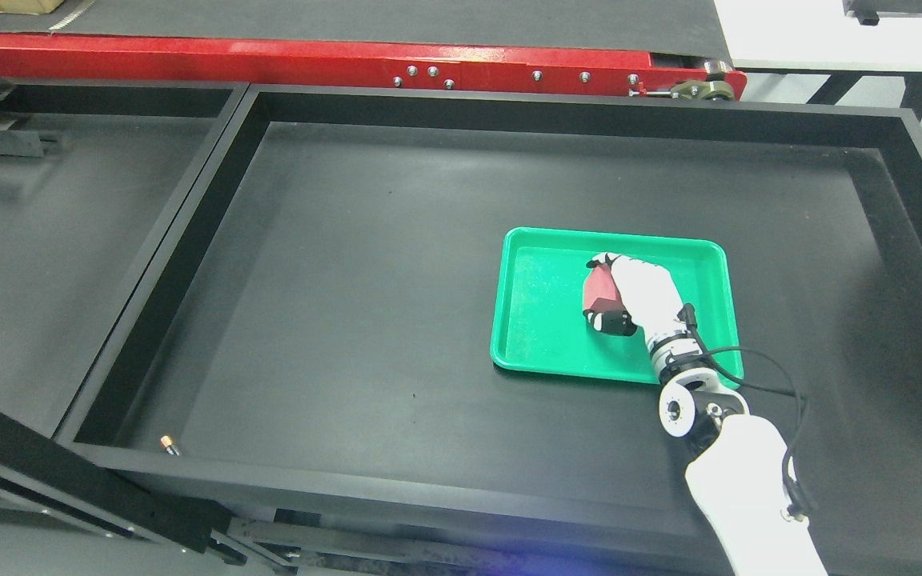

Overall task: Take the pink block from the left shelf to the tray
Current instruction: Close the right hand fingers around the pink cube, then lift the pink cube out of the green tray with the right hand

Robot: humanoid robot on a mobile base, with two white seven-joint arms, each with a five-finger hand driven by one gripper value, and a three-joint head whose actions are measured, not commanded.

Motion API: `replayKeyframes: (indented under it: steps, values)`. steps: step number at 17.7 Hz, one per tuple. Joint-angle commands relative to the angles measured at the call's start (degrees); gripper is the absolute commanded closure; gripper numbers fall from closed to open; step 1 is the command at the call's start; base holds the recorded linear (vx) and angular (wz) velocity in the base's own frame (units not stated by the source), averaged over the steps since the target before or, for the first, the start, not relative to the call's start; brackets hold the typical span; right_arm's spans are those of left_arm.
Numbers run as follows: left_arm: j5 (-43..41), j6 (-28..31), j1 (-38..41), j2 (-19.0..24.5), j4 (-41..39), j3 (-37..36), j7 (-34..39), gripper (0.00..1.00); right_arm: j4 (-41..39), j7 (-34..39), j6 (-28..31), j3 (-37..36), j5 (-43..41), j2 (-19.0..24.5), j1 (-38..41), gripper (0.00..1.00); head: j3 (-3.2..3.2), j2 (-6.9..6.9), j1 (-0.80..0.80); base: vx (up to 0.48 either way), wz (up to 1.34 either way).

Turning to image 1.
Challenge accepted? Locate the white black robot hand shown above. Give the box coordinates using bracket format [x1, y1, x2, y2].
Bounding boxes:
[582, 252, 688, 347]

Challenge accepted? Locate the pink foam block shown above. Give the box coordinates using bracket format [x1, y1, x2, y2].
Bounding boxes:
[582, 265, 626, 316]

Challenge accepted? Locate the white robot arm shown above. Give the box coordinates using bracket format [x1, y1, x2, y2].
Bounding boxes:
[644, 323, 827, 575]

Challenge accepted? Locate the green plastic tray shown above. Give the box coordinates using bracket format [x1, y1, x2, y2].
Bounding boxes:
[490, 227, 740, 384]

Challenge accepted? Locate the black metal shelf right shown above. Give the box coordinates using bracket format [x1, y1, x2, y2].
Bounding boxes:
[72, 86, 922, 575]

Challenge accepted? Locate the black metal shelf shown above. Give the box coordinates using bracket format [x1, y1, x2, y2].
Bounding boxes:
[72, 86, 922, 575]
[0, 79, 246, 564]

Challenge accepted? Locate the black metal shelf left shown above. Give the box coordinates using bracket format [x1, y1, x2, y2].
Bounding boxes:
[0, 79, 246, 564]

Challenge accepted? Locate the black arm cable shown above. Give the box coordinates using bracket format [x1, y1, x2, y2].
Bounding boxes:
[677, 302, 818, 519]

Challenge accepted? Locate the red conveyor frame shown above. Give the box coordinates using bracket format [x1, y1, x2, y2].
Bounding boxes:
[0, 33, 748, 99]

